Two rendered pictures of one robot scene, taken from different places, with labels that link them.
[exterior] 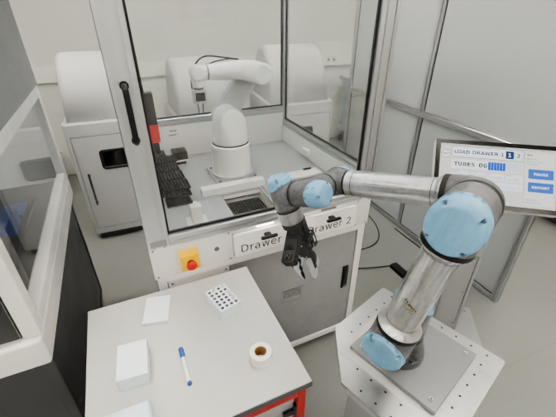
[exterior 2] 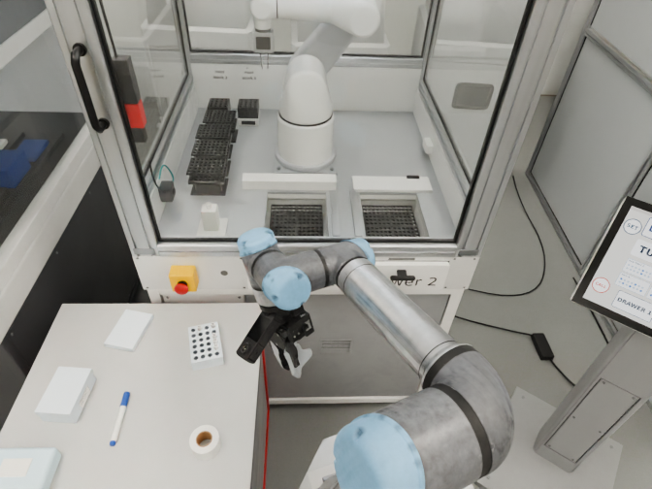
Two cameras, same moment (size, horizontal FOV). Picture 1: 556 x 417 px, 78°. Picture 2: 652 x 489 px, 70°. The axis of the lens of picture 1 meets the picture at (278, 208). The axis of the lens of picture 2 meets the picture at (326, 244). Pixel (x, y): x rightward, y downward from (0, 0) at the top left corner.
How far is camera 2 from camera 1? 0.53 m
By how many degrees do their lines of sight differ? 21
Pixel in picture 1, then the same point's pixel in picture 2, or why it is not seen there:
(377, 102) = (513, 120)
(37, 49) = not seen: outside the picture
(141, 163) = (114, 153)
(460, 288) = (598, 425)
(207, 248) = (211, 270)
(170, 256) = (160, 267)
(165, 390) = (86, 440)
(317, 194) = (274, 293)
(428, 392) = not seen: outside the picture
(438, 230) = (344, 466)
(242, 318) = (215, 379)
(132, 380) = (53, 415)
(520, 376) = not seen: outside the picture
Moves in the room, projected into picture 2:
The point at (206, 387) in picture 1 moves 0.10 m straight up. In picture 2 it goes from (127, 456) to (116, 438)
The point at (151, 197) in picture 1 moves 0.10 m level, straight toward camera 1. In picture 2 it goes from (131, 196) to (118, 221)
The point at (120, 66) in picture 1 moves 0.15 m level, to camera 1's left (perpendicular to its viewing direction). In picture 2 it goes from (72, 21) to (14, 9)
